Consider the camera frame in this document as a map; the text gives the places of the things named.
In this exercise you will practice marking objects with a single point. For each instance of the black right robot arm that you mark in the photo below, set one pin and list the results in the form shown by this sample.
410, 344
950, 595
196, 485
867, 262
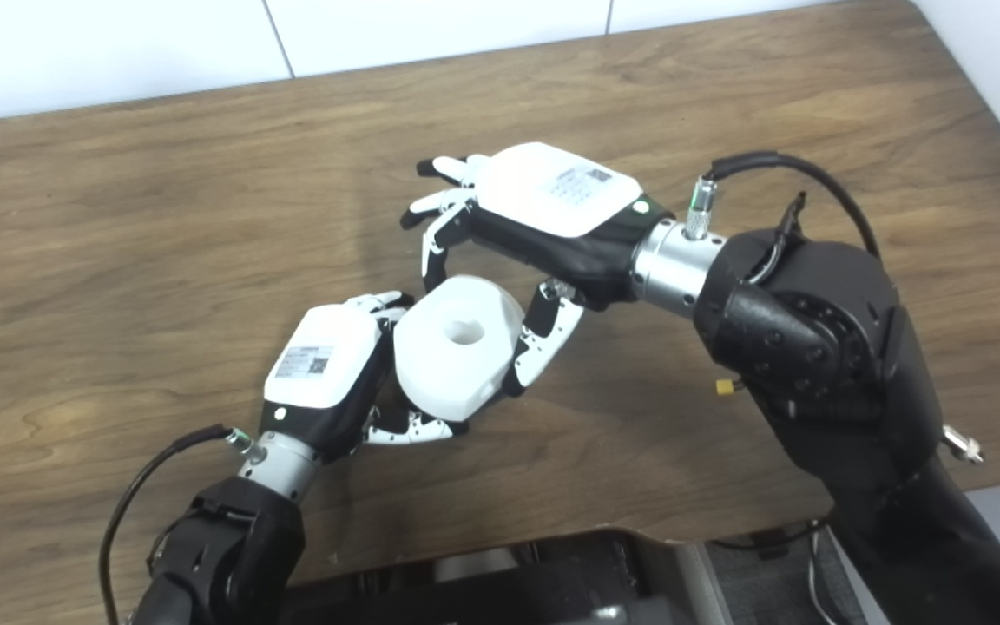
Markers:
821, 347

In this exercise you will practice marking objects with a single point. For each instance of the small yellow connector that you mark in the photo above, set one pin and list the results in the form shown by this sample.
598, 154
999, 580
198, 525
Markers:
727, 387

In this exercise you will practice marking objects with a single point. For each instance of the white and black left hand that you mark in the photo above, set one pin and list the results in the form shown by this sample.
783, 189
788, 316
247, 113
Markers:
326, 356

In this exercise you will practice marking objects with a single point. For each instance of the round white plastic piece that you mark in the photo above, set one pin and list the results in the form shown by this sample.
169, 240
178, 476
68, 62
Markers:
439, 373

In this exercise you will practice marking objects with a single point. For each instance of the dark robot torso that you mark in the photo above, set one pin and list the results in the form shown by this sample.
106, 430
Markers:
500, 582

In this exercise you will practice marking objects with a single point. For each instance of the white and black right hand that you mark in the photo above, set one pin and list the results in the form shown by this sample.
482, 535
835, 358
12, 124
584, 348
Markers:
552, 195

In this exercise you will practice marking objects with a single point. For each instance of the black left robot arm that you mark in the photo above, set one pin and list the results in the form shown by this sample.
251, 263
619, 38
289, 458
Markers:
231, 547

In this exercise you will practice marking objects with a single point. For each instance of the silver plug on arm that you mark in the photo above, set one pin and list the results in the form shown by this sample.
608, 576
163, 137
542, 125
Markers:
962, 444

